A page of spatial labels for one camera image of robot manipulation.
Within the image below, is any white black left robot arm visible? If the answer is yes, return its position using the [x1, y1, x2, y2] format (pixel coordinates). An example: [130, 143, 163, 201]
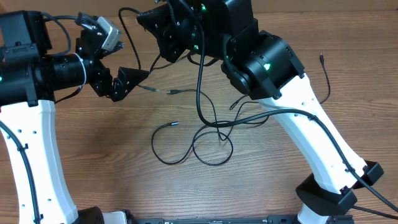
[1, 11, 148, 223]

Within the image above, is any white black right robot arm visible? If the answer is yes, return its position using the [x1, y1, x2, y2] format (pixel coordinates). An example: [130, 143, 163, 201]
[137, 1, 383, 223]

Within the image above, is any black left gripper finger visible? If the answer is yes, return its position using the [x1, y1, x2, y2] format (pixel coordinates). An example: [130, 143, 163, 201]
[105, 41, 124, 56]
[110, 67, 149, 102]

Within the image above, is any black thin cable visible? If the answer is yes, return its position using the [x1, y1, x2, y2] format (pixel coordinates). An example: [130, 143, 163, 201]
[118, 6, 331, 105]

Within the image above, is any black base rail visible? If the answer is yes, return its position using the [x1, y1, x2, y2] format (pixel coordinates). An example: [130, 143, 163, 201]
[124, 213, 355, 224]

